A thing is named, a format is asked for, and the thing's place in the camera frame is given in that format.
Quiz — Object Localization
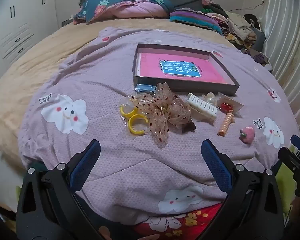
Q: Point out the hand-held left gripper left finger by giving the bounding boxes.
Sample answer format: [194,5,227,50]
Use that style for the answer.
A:
[16,139,108,240]

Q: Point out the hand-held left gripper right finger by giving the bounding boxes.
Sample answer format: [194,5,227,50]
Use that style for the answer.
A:
[197,139,284,240]

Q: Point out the bagged yellow hoop earrings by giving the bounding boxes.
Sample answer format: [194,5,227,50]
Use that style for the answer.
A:
[119,100,150,135]

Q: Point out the white hair claw clip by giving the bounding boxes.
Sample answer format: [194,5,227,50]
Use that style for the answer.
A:
[186,92,219,119]

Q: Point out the pearl hair clip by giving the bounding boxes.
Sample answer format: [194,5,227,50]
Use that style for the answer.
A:
[202,92,218,105]

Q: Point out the sheer beige bow hair clip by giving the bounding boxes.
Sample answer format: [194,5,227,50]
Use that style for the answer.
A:
[130,82,192,144]

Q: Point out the shallow brown cardboard box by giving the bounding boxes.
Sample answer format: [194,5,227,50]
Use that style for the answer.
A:
[132,43,240,97]

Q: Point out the yellow-green cloth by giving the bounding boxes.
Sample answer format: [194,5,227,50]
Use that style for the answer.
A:
[275,165,297,215]

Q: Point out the pink strawberry hair clip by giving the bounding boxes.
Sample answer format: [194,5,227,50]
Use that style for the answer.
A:
[239,127,255,144]

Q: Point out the brown hair clip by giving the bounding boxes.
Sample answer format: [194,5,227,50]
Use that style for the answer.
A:
[179,121,197,133]

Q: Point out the red floral cloth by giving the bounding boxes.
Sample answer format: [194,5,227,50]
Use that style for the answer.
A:
[134,202,228,240]

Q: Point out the purple cloud print blanket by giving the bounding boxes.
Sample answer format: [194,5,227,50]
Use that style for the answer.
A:
[16,27,300,215]

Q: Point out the small blue packet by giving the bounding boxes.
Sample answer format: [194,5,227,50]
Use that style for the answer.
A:
[134,83,157,94]

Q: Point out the white striped curtain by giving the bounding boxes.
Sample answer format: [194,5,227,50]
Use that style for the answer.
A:
[259,0,300,140]

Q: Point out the tan bedsheet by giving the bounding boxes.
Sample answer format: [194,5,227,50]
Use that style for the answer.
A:
[0,17,240,155]

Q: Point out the pink book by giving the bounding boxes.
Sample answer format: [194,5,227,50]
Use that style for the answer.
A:
[136,52,227,83]

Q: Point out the pile of clothes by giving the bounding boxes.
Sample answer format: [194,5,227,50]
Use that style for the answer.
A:
[202,0,273,67]

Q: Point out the striped folded cloth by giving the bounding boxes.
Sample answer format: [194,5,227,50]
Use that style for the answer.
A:
[169,9,224,34]

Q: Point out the white wardrobe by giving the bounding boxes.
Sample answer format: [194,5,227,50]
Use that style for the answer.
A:
[0,0,58,88]

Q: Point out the floral teal pink quilt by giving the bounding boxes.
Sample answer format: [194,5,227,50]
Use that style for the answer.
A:
[74,0,175,25]

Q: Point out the orange spiral hair tie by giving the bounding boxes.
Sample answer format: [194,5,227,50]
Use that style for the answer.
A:
[217,110,234,137]

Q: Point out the thin wall cable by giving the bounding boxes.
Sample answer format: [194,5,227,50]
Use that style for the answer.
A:
[230,0,265,13]

